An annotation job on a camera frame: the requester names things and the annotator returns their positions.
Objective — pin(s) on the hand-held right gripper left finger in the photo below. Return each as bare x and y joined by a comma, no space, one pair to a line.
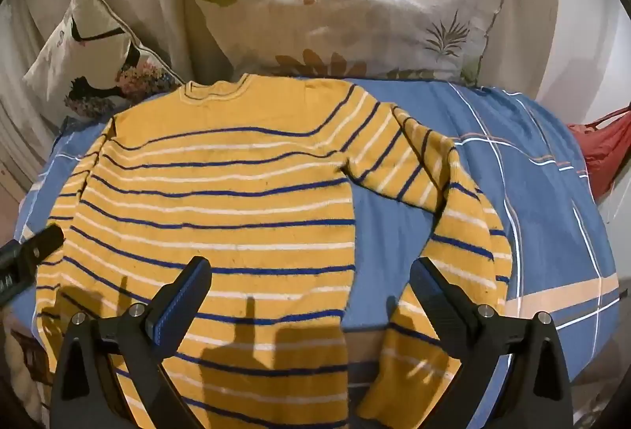
201,275

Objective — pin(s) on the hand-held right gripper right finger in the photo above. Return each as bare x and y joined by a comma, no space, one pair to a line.
430,292

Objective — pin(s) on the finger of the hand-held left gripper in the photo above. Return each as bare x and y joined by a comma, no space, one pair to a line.
38,245

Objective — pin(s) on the yellow striped sweater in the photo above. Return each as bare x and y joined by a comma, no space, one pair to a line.
222,192

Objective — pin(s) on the blue plaid bedsheet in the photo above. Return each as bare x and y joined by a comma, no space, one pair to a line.
542,212

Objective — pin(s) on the small printed cushion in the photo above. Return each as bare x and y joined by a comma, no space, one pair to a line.
74,49

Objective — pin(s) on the red cloth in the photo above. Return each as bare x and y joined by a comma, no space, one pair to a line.
606,148

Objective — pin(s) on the white floral pillow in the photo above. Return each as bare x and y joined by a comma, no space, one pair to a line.
355,0

